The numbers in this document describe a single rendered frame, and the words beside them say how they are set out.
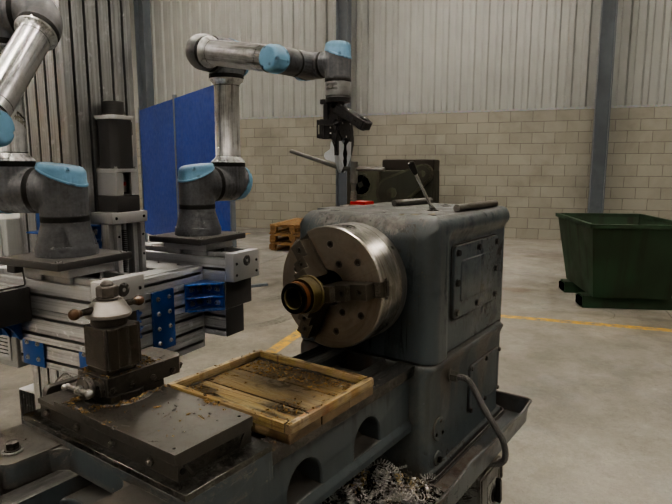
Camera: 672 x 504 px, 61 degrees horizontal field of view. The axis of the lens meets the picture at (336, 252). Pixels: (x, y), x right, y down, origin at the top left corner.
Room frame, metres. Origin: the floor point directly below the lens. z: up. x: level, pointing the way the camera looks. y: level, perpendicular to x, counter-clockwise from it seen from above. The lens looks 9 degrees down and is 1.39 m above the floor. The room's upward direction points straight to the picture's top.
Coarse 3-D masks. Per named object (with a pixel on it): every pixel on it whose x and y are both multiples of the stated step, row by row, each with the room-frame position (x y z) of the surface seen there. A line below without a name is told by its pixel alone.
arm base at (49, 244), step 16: (48, 224) 1.39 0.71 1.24; (64, 224) 1.39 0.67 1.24; (80, 224) 1.42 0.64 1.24; (48, 240) 1.38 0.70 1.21; (64, 240) 1.39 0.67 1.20; (80, 240) 1.40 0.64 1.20; (96, 240) 1.48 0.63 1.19; (48, 256) 1.37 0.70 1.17; (64, 256) 1.37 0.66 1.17; (80, 256) 1.39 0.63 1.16
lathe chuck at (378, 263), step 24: (312, 240) 1.44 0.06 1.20; (336, 240) 1.40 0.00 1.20; (360, 240) 1.36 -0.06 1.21; (288, 264) 1.49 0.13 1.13; (336, 264) 1.40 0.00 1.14; (360, 264) 1.36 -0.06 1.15; (384, 264) 1.36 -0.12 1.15; (336, 312) 1.40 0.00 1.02; (360, 312) 1.36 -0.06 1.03; (384, 312) 1.34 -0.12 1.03; (336, 336) 1.40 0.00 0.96; (360, 336) 1.36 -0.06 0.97
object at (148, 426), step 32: (64, 416) 0.95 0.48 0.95; (96, 416) 0.90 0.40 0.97; (128, 416) 0.90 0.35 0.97; (160, 416) 0.90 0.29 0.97; (192, 416) 0.90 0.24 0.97; (224, 416) 0.90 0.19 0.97; (128, 448) 0.84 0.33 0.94; (160, 448) 0.79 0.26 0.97; (192, 448) 0.80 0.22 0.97; (224, 448) 0.85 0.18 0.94
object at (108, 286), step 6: (102, 282) 0.99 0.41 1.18; (108, 282) 0.99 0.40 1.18; (96, 288) 0.99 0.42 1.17; (102, 288) 0.98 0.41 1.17; (108, 288) 0.98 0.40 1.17; (114, 288) 0.99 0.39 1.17; (96, 294) 0.99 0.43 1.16; (102, 294) 0.98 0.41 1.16; (108, 294) 0.98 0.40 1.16; (114, 294) 0.99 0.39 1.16; (102, 300) 0.98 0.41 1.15; (108, 300) 0.98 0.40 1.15
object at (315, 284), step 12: (312, 276) 1.33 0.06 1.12; (288, 288) 1.30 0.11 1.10; (300, 288) 1.28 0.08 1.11; (312, 288) 1.30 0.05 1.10; (288, 300) 1.33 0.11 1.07; (300, 300) 1.35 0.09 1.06; (312, 300) 1.29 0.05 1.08; (324, 300) 1.32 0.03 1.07; (300, 312) 1.28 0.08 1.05; (312, 312) 1.33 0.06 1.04
